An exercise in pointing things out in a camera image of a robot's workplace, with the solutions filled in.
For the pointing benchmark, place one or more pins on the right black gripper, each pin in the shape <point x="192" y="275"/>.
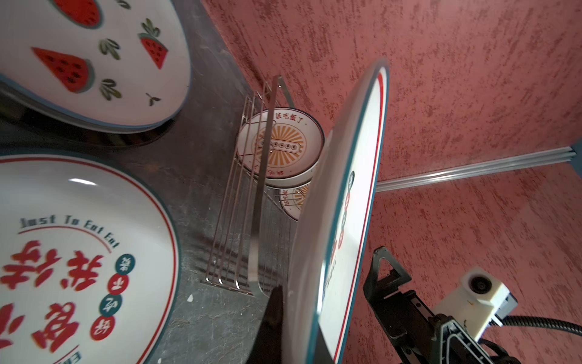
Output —
<point x="417" y="335"/>

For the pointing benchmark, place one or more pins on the dark checkered rim plate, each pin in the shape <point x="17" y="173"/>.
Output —
<point x="22" y="111"/>

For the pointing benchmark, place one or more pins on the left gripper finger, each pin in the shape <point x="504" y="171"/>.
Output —
<point x="267" y="348"/>

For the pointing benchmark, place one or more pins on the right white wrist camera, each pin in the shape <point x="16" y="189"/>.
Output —
<point x="479" y="300"/>

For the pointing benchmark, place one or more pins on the strawberry pattern white plate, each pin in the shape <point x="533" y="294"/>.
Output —
<point x="114" y="66"/>

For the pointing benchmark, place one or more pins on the floral pattern white plate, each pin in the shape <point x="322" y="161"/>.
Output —
<point x="330" y="239"/>

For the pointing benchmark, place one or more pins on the right corner aluminium profile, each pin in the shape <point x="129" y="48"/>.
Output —
<point x="531" y="160"/>

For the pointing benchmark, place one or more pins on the orange sunburst plate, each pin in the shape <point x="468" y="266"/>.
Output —
<point x="297" y="140"/>

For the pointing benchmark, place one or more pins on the metal wire dish rack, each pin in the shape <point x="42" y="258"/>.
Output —
<point x="252" y="237"/>

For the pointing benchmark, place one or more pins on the red character text plate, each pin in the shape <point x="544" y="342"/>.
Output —
<point x="90" y="261"/>

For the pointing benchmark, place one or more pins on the brown leaf pattern plate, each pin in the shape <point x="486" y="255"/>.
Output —
<point x="292" y="200"/>

